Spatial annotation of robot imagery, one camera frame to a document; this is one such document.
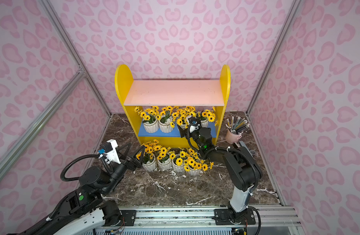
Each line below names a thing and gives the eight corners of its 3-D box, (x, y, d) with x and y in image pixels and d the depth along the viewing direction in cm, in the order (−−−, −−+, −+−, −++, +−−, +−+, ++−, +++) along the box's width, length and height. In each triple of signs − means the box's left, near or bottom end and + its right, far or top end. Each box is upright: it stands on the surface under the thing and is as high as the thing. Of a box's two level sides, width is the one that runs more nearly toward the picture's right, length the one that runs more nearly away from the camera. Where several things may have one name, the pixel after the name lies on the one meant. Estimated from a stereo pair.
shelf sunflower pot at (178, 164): (173, 173, 90) (171, 161, 78) (173, 163, 95) (172, 151, 82) (185, 173, 90) (185, 161, 78) (185, 163, 95) (185, 151, 82)
